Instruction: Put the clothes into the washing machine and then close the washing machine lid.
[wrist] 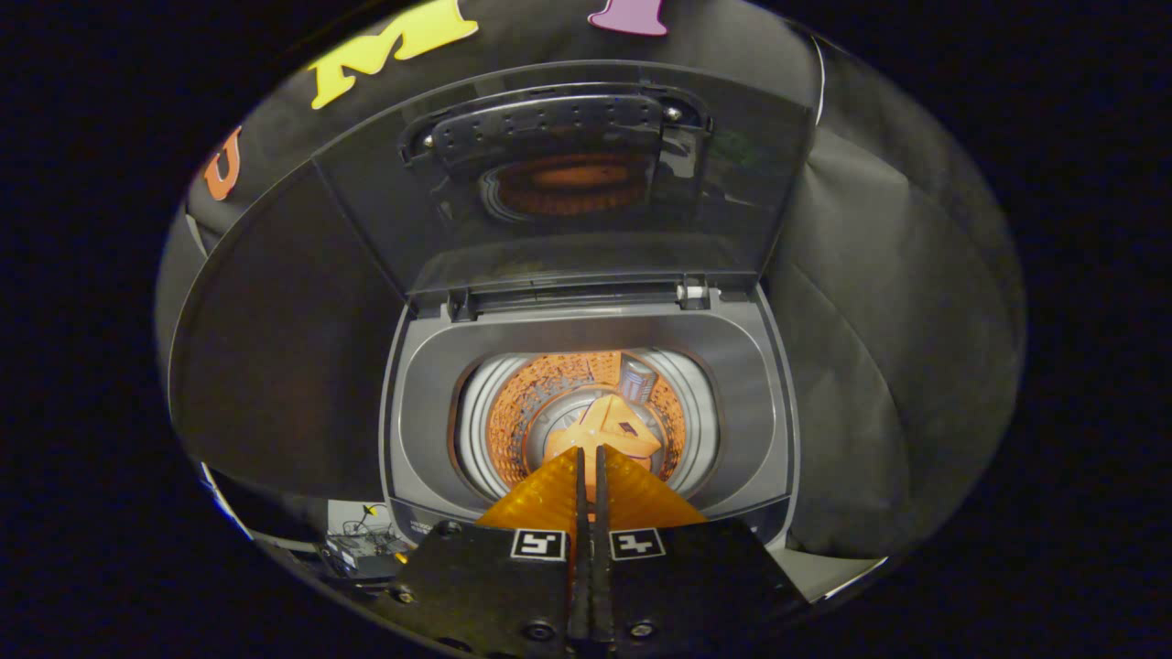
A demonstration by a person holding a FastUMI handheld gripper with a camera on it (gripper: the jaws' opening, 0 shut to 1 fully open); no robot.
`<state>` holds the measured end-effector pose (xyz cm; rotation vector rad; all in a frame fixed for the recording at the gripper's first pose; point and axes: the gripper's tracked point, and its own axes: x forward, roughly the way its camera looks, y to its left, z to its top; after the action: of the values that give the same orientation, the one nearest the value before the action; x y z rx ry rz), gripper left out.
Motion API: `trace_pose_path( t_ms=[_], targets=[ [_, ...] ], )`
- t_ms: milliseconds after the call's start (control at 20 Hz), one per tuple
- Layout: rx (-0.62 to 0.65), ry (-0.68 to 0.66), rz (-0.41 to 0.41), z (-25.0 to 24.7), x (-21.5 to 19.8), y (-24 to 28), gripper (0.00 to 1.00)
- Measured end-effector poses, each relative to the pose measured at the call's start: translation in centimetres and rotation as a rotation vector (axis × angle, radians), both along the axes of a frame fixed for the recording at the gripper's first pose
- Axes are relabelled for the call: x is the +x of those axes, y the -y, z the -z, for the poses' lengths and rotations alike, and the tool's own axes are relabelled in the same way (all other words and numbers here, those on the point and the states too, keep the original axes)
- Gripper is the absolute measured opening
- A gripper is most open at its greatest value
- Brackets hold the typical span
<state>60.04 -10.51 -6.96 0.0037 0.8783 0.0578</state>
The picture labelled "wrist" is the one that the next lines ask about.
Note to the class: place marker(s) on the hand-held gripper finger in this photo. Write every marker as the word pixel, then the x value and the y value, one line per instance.
pixel 580 586
pixel 602 586

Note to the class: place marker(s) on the yellow polo shirt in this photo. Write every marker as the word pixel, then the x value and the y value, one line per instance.
pixel 600 430

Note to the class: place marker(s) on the dark washing machine lid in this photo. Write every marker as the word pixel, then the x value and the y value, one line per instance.
pixel 568 256

